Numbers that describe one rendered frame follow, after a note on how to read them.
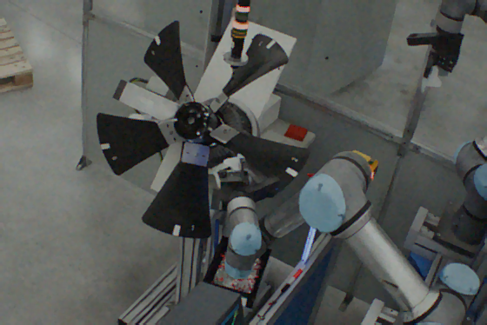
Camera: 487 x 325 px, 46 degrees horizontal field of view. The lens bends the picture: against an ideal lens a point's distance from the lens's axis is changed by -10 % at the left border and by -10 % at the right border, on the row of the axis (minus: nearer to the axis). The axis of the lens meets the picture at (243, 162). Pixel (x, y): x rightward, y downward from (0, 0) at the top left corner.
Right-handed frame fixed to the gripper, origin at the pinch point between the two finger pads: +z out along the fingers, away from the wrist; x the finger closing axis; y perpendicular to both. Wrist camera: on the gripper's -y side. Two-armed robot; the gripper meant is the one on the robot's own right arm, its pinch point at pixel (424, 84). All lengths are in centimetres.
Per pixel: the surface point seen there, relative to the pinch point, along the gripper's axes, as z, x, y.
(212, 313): 23, -90, -13
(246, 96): 32, 2, -58
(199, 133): 28, -32, -55
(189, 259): 100, -17, -63
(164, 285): 140, -6, -81
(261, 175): 31, -33, -33
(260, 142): 29, -22, -40
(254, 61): 10, -11, -52
